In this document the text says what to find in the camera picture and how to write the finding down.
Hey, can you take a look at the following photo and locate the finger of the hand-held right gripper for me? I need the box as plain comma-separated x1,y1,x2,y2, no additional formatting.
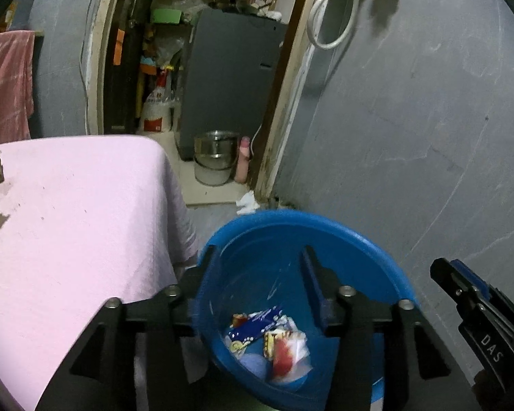
450,259,498,304
429,258,476,310

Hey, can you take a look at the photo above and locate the pink bottle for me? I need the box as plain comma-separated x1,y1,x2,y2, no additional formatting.
235,136,253,183

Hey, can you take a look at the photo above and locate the crumpled white paper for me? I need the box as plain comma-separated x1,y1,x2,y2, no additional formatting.
235,191,258,216

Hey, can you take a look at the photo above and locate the blue plastic basin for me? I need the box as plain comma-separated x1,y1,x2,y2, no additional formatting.
196,211,417,411

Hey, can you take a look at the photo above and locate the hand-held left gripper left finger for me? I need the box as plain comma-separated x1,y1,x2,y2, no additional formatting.
34,244,219,411

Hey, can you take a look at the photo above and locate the steel pot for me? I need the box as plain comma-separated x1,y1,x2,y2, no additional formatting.
194,130,241,159

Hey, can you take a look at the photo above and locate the white hose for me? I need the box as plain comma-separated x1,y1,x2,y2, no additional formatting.
306,0,363,51

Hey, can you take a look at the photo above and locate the green box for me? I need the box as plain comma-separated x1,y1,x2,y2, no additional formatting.
150,7,183,25

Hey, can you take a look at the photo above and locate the yellow red packet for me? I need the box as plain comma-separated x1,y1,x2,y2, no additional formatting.
263,329,293,358

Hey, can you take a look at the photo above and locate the grey cabinet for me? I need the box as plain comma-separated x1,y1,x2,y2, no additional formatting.
178,9,289,160

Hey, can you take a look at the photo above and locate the pink table cloth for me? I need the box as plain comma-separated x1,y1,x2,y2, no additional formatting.
0,135,200,411

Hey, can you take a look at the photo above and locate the white sack red label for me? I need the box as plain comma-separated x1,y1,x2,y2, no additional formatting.
137,87,175,134

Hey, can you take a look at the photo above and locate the blue white printed wrapper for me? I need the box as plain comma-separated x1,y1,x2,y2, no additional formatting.
226,305,284,352

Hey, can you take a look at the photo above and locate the spray bottle yellow cap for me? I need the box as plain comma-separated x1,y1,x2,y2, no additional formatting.
155,65,175,96

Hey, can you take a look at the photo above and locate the wooden door frame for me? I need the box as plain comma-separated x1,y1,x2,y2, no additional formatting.
85,0,327,207

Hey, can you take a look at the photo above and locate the red snack wrapper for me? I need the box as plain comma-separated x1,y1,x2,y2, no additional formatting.
272,329,312,383

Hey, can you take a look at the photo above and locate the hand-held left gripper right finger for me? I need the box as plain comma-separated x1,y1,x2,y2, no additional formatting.
300,245,482,411

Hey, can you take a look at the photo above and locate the orange strip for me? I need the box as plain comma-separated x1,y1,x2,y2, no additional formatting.
113,28,126,66

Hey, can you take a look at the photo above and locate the steel bucket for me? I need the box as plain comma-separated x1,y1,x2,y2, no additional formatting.
194,154,237,186

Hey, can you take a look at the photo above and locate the red checked cloth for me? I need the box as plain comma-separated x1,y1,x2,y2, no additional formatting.
0,30,36,149

